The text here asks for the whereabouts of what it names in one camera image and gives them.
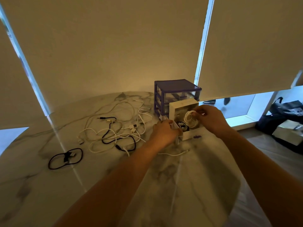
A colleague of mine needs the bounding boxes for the person's right hand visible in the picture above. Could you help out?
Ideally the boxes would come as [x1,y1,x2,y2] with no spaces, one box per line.
[194,105,232,137]

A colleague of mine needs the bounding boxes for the person's left hand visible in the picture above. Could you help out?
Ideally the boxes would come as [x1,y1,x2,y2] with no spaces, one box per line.
[147,119,182,151]

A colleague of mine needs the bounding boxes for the white plastic drawer tray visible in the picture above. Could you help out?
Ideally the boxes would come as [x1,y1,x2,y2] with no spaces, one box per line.
[169,98,207,141]

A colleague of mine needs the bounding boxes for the person's left forearm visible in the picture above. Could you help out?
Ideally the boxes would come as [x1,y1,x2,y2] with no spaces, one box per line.
[53,142,164,227]

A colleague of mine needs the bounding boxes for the person's right forearm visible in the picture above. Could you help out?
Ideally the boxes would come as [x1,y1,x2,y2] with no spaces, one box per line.
[215,126,303,227]

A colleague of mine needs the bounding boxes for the purple drawer organizer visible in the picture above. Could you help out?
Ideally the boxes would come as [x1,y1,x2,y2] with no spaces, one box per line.
[154,79,202,117]

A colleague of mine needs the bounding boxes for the black bag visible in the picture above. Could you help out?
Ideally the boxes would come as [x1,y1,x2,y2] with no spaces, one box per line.
[255,97,303,154]

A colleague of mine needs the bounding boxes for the beige roller blind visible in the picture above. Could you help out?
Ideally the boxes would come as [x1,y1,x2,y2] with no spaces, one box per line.
[0,21,51,130]
[0,0,210,116]
[198,0,303,102]

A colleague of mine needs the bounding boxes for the white cardboard box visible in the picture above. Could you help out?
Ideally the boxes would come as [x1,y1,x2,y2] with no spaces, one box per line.
[272,119,303,146]

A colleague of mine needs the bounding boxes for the short white cable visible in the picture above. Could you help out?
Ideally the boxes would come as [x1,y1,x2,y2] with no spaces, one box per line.
[158,149,191,157]

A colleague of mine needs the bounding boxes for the thick white cable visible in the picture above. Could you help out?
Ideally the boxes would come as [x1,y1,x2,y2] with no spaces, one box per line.
[89,99,153,157]

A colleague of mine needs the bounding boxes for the white cable with plug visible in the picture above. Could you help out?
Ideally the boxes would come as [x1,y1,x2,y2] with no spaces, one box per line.
[77,120,147,144]

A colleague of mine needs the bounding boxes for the long thin white cable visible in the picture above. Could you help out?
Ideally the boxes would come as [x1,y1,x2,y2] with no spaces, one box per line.
[84,101,136,130]

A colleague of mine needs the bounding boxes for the black audio cable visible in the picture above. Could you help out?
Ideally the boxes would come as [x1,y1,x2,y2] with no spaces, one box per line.
[97,117,137,152]

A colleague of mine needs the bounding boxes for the white window frame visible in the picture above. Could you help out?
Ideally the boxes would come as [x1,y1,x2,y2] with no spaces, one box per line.
[194,0,215,86]

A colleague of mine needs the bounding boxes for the black looped cable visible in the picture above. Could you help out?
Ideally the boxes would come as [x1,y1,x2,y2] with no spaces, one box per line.
[48,148,83,170]

